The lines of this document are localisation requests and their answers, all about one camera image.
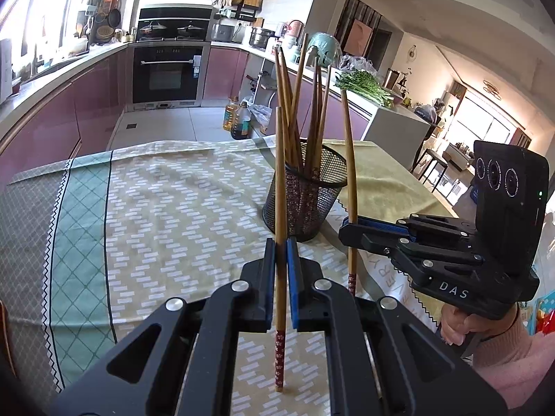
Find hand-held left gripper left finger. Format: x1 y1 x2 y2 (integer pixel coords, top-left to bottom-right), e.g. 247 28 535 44
50 237 277 416

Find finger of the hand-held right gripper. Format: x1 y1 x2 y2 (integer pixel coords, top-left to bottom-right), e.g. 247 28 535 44
342 214 478 253
338 221 483 283

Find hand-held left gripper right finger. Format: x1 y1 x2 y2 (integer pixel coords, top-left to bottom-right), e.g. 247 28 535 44
286 237 509 416

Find wooden chopstick red patterned end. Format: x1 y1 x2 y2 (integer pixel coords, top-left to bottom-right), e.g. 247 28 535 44
340 88 359 298
274 107 288 393

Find black mesh utensil holder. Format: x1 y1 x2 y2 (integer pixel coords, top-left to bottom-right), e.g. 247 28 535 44
261 136 349 243

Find bundle of wooden chopsticks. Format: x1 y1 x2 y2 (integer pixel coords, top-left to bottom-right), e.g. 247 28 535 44
273 32 334 185

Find person's right forearm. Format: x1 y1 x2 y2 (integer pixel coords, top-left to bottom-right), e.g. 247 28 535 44
470 303 555 411

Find person's right hand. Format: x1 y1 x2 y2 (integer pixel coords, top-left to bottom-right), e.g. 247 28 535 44
439 304 468 346

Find yellow-green cloth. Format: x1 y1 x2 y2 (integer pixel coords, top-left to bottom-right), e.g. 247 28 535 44
323 139 460 327

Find black stool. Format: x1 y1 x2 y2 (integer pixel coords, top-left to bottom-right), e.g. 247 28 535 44
415 147 450 194

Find purple island cabinets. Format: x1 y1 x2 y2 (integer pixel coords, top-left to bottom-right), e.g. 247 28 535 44
204 45 431 171

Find green beige patterned tablecloth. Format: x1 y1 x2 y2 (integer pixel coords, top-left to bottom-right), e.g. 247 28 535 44
0 139 460 416

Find dark cooking oil bottle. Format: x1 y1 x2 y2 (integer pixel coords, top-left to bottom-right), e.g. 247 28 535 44
231 101 253 140

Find crumpled floor plastic bag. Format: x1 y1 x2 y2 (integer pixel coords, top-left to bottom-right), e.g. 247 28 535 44
249 104 272 138

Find bunch of green vegetables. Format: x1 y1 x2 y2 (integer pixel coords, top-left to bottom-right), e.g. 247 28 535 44
334 69 394 107

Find yellow cooking oil bottle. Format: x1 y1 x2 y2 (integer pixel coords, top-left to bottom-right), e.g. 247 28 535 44
223 96 240 132

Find clear plastic bag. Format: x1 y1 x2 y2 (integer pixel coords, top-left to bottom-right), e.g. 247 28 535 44
338 54 379 75

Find black built-in oven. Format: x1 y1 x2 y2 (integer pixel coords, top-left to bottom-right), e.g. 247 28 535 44
131 42 207 105

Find pink kettle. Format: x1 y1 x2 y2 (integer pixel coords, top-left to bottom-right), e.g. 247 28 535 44
285 19 305 49

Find steel stock pot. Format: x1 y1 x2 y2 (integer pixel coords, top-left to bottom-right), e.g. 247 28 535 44
249 26 275 50

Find purple sink-side cabinets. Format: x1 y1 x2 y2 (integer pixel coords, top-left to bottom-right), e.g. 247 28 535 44
0 45 134 188

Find black integrated stove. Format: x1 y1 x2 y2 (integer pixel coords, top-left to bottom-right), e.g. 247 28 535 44
136 3 218 45

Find hanging pans and strainers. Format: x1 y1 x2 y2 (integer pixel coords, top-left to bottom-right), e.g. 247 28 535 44
92 0 123 45

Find black wall rack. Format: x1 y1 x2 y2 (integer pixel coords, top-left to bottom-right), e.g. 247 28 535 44
214 0 265 27

